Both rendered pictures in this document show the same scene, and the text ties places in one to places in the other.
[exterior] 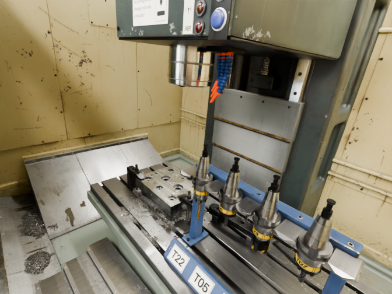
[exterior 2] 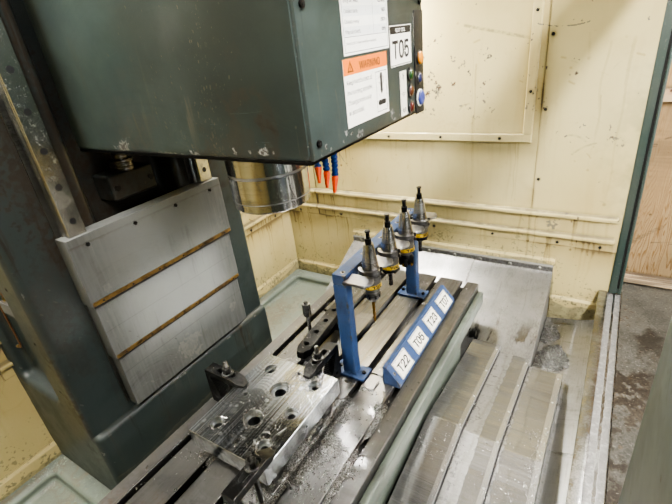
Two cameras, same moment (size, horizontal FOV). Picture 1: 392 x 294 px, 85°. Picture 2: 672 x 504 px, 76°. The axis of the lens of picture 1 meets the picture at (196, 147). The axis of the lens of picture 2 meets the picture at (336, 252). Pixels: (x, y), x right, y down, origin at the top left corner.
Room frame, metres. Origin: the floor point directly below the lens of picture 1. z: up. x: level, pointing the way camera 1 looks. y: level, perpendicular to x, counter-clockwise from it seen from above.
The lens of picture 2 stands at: (0.83, 0.91, 1.76)
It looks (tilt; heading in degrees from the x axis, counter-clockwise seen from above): 27 degrees down; 260
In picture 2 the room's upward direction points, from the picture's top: 7 degrees counter-clockwise
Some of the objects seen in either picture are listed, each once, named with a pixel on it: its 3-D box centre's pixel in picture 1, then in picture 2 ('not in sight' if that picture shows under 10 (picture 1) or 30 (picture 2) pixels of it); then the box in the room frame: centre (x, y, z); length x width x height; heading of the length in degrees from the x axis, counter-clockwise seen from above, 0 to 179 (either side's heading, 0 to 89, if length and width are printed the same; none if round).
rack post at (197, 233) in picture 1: (198, 206); (347, 329); (0.65, -0.03, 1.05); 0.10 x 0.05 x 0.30; 135
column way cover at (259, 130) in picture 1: (246, 142); (174, 286); (1.10, -0.27, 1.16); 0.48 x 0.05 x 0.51; 45
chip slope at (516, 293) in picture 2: not in sight; (410, 316); (0.33, -0.41, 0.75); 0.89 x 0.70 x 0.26; 135
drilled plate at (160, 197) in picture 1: (171, 186); (268, 410); (0.90, 0.10, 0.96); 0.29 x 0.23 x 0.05; 45
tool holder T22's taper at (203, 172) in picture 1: (203, 165); (369, 255); (0.58, -0.03, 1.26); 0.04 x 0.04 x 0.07
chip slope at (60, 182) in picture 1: (117, 179); not in sight; (1.26, 0.52, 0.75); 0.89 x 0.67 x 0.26; 135
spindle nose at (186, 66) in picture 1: (190, 66); (268, 173); (0.79, 0.04, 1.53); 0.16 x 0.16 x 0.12
